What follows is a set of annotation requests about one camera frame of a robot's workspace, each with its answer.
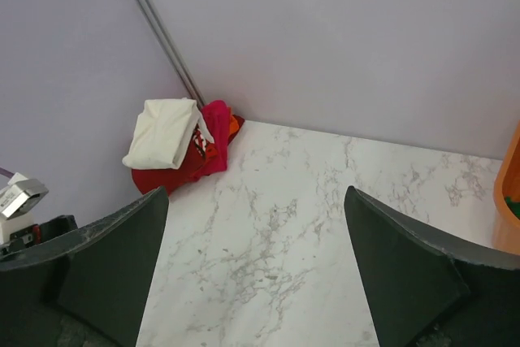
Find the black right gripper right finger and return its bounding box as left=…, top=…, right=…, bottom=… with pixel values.
left=344, top=186, right=519, bottom=346

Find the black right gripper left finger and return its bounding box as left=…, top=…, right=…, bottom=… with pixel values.
left=1, top=187, right=169, bottom=346

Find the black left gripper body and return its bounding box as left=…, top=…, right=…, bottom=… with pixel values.
left=1, top=215, right=78, bottom=258

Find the green t-shirt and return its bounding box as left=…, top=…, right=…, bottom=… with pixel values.
left=505, top=197, right=520, bottom=219

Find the orange plastic basket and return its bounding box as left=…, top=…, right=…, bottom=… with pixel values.
left=492, top=125, right=519, bottom=254

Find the folded white t-shirt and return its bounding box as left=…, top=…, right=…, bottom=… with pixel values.
left=122, top=98, right=215, bottom=170

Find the folded red t-shirt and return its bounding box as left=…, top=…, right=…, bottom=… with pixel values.
left=131, top=127, right=227, bottom=194

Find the folded magenta t-shirt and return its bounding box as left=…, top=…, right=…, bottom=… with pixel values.
left=190, top=100, right=231, bottom=182

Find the folded orange t-shirt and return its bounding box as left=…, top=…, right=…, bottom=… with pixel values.
left=228, top=107, right=240, bottom=143

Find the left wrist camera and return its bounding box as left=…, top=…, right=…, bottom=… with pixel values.
left=1, top=172, right=49, bottom=245

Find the left aluminium corner post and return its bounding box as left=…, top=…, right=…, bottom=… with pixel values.
left=135, top=0, right=206, bottom=107

